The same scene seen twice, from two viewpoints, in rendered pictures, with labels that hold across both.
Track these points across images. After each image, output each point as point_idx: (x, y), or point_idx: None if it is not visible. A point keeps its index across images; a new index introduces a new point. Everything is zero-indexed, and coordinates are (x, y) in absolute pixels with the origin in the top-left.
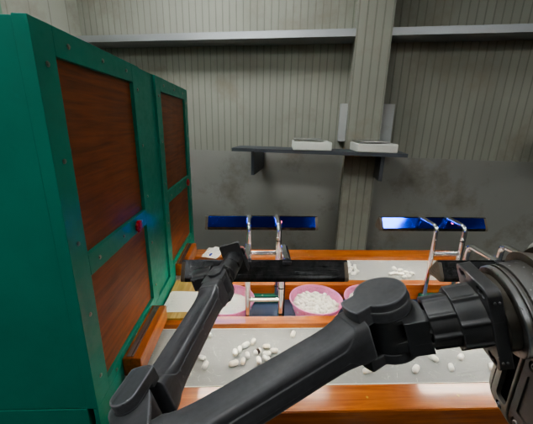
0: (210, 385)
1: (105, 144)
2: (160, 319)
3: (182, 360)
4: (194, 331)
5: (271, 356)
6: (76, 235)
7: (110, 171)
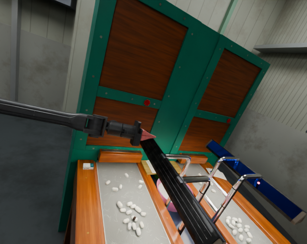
0: (100, 196)
1: (143, 48)
2: (131, 155)
3: (2, 102)
4: (27, 105)
5: (133, 231)
6: (93, 72)
7: (140, 63)
